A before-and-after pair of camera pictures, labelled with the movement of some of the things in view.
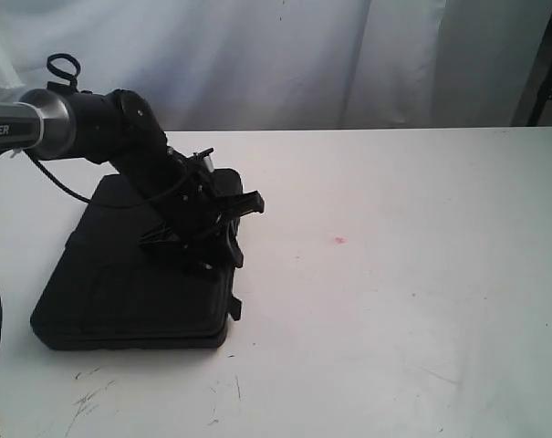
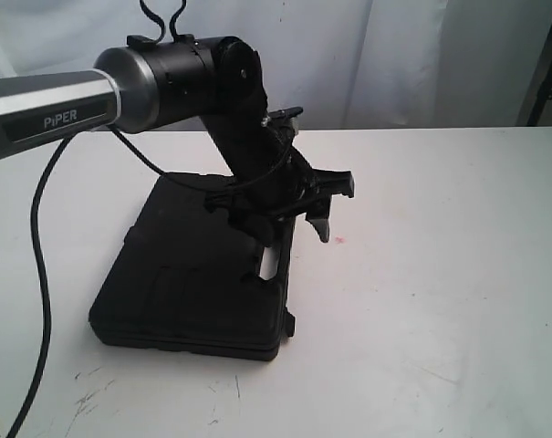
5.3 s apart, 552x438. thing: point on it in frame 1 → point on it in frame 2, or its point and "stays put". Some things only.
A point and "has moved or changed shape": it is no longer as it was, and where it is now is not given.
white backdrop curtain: x=283 y=65 stays put
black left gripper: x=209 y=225 → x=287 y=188
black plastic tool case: x=111 y=289 has moved or changed shape
